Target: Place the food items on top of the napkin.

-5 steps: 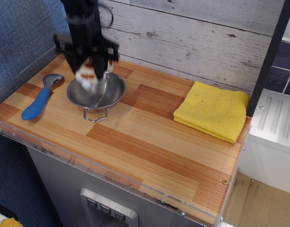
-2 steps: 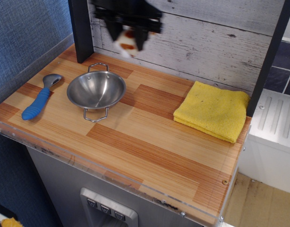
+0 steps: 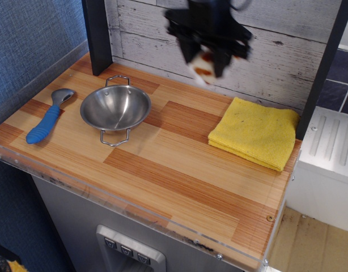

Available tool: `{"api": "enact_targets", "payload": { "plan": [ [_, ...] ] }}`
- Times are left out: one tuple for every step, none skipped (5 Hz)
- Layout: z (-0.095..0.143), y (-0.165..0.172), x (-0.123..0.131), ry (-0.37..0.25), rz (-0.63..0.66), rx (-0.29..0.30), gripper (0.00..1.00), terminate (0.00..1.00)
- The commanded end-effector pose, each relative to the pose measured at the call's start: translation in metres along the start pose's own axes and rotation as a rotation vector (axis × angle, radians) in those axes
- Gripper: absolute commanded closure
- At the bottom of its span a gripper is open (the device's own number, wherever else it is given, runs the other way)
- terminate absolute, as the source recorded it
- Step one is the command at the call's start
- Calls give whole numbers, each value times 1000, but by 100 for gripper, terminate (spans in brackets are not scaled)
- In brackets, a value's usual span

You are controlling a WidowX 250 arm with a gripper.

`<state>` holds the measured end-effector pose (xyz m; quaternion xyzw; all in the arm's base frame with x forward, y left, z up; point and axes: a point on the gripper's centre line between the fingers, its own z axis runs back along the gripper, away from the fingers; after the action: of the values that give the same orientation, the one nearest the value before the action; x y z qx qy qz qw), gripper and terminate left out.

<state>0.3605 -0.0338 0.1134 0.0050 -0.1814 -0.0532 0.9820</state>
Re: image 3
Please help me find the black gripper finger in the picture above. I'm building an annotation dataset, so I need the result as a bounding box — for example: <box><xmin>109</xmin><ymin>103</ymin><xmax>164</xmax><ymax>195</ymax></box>
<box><xmin>213</xmin><ymin>48</ymin><xmax>232</xmax><ymax>78</ymax></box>
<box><xmin>178</xmin><ymin>36</ymin><xmax>201</xmax><ymax>63</ymax></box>

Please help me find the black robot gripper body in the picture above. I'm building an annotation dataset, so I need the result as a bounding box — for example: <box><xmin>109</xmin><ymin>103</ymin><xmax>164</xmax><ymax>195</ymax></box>
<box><xmin>164</xmin><ymin>1</ymin><xmax>252</xmax><ymax>59</ymax></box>

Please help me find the white brown plush toy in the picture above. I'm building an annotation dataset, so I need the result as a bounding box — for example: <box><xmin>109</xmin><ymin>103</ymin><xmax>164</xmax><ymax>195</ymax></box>
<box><xmin>188</xmin><ymin>50</ymin><xmax>216</xmax><ymax>86</ymax></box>

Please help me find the yellow folded cloth napkin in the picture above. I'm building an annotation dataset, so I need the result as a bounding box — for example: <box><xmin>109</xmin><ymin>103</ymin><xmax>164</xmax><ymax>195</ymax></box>
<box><xmin>208</xmin><ymin>97</ymin><xmax>300</xmax><ymax>172</ymax></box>

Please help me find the white toy kitchen cabinet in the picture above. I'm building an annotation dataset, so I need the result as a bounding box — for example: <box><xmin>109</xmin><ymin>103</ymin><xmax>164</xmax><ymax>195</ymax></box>
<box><xmin>285</xmin><ymin>107</ymin><xmax>348</xmax><ymax>231</ymax></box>

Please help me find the clear acrylic table edge guard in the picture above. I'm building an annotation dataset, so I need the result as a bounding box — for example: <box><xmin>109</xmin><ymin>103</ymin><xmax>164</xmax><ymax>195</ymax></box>
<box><xmin>0</xmin><ymin>141</ymin><xmax>270</xmax><ymax>272</ymax></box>

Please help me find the grey toy fridge dispenser panel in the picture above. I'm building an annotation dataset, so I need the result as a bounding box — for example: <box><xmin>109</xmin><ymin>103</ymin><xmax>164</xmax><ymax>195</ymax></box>
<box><xmin>96</xmin><ymin>224</ymin><xmax>167</xmax><ymax>271</ymax></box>

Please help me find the dark left vertical post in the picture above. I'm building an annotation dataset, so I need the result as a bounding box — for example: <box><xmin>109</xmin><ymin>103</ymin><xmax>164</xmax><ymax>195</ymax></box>
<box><xmin>82</xmin><ymin>0</ymin><xmax>112</xmax><ymax>76</ymax></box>

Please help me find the dark vertical post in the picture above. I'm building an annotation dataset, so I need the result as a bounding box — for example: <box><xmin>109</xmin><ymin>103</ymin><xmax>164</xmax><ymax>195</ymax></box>
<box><xmin>82</xmin><ymin>0</ymin><xmax>112</xmax><ymax>76</ymax></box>
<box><xmin>296</xmin><ymin>0</ymin><xmax>348</xmax><ymax>141</ymax></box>

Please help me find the stainless steel bowl with handles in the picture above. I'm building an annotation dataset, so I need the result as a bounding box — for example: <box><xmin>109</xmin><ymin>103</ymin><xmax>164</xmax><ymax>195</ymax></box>
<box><xmin>80</xmin><ymin>75</ymin><xmax>151</xmax><ymax>147</ymax></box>

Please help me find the dark right vertical post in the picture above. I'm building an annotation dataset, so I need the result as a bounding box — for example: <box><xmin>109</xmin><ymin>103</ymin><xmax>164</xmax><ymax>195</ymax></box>
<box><xmin>296</xmin><ymin>0</ymin><xmax>348</xmax><ymax>141</ymax></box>

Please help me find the blue handled ice cream scoop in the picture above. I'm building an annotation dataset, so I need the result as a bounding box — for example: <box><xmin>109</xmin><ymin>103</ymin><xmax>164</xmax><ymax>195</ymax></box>
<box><xmin>26</xmin><ymin>88</ymin><xmax>75</xmax><ymax>145</ymax></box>

